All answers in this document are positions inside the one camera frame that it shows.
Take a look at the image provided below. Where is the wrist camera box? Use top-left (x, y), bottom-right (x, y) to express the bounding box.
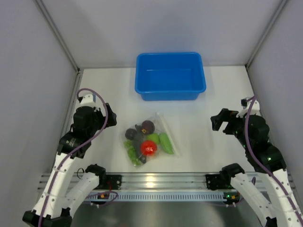
top-left (238, 96), bottom-right (260, 117)
top-left (78, 93), bottom-right (97, 109)

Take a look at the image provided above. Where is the dark purple fake plum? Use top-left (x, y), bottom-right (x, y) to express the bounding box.
top-left (141, 120), bottom-right (155, 135)

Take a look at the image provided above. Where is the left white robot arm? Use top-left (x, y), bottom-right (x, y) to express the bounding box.
top-left (22, 103), bottom-right (117, 227)

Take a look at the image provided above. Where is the light green fake lime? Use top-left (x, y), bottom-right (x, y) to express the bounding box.
top-left (147, 133), bottom-right (160, 144)

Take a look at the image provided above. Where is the blue plastic bin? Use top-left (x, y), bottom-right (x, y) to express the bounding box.
top-left (134, 52), bottom-right (206, 101)

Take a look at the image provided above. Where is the green fake lettuce leaf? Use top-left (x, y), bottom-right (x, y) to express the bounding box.
top-left (124, 140), bottom-right (141, 166)

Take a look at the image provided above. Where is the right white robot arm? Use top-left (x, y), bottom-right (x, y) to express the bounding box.
top-left (211, 108), bottom-right (303, 227)

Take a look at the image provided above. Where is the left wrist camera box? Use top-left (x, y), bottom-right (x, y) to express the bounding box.
top-left (78, 93), bottom-right (97, 109)

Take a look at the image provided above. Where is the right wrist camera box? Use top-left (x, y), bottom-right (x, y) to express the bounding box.
top-left (238, 96), bottom-right (260, 117)

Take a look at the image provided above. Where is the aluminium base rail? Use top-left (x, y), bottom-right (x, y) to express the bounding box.
top-left (37, 172), bottom-right (296, 190)

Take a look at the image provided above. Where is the white slotted cable duct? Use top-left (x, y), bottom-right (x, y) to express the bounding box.
top-left (85, 191), bottom-right (228, 202)

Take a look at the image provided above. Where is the dark round fake fruit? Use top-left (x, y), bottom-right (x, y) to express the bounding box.
top-left (125, 128), bottom-right (137, 140)

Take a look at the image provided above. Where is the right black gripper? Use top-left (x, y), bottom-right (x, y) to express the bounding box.
top-left (211, 108), bottom-right (251, 148)

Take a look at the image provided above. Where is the clear zip top bag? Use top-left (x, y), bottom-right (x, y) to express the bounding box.
top-left (121, 113), bottom-right (180, 168)

